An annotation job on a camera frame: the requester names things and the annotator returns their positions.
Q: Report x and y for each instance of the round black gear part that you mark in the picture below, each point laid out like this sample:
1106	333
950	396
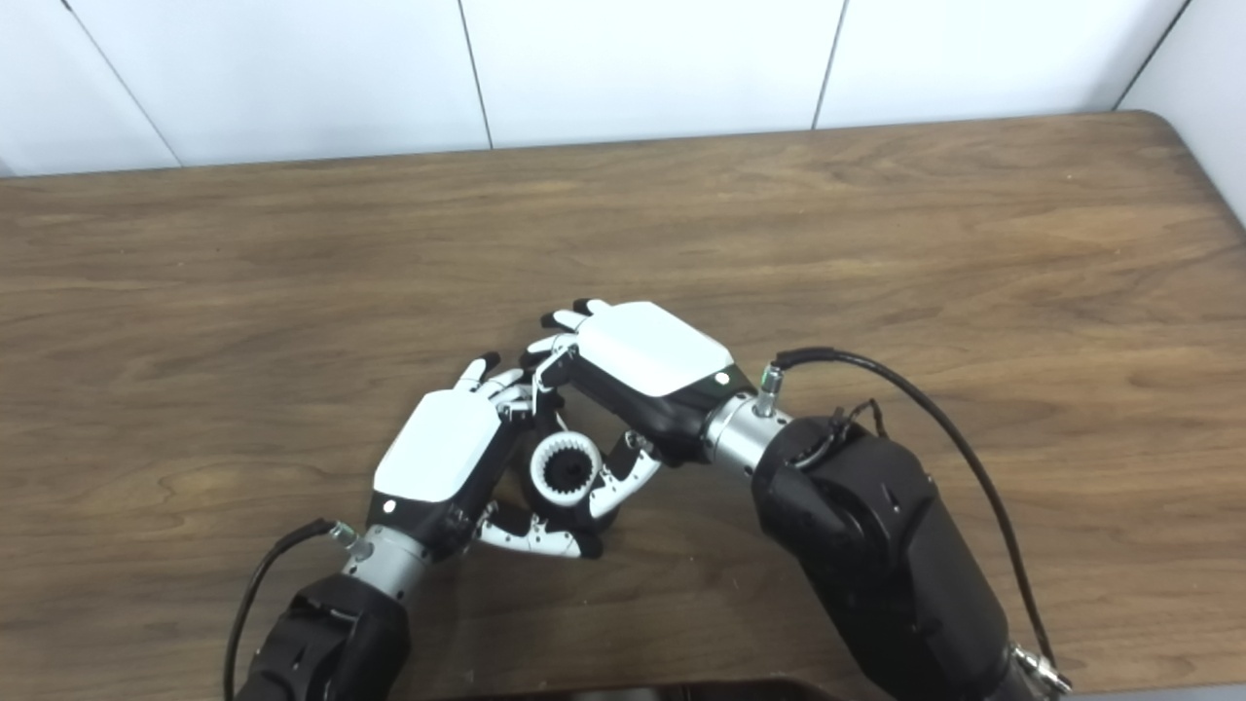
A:
568	475

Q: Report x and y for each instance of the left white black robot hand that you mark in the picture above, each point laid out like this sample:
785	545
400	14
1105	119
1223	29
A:
438	448

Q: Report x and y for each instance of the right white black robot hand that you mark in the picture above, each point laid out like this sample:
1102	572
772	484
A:
652	350

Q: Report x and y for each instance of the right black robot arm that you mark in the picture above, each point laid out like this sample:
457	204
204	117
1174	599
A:
876	545

